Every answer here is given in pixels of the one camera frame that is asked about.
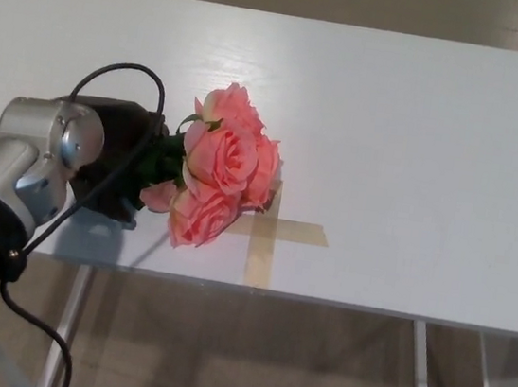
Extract pink rose bouquet green stems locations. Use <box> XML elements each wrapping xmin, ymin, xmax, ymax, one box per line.
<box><xmin>0</xmin><ymin>52</ymin><xmax>295</xmax><ymax>261</ymax></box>

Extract thin white table leg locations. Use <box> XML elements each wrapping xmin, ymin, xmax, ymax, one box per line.
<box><xmin>472</xmin><ymin>331</ymin><xmax>503</xmax><ymax>387</ymax></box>

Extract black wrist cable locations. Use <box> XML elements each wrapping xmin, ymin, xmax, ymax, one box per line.
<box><xmin>0</xmin><ymin>48</ymin><xmax>170</xmax><ymax>387</ymax></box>

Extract short beige tape strip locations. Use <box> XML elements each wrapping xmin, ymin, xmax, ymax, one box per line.
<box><xmin>229</xmin><ymin>212</ymin><xmax>332</xmax><ymax>249</ymax></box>

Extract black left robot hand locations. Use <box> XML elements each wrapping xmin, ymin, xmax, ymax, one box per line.
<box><xmin>63</xmin><ymin>93</ymin><xmax>174</xmax><ymax>234</ymax></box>

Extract long beige tape strip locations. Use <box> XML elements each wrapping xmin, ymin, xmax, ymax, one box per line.
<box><xmin>241</xmin><ymin>177</ymin><xmax>286</xmax><ymax>289</ymax></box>

